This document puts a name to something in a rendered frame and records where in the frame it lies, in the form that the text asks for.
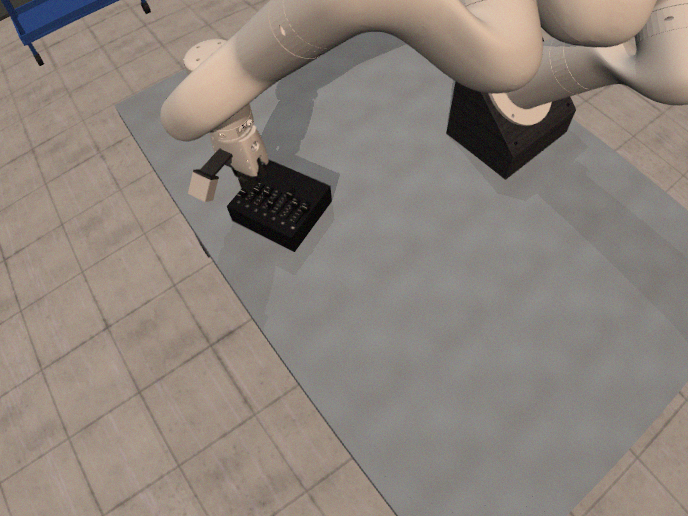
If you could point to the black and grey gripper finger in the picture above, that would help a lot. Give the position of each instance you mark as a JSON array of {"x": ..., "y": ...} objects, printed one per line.
[
  {"x": 237, "y": 174},
  {"x": 249, "y": 181}
]

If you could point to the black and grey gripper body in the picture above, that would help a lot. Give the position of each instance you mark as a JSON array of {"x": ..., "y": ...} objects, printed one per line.
[{"x": 245, "y": 151}]

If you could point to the black lighting desk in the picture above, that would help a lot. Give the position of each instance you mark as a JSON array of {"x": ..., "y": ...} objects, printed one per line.
[{"x": 284, "y": 222}]

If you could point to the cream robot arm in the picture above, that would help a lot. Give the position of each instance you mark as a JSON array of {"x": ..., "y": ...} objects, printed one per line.
[{"x": 494, "y": 46}]

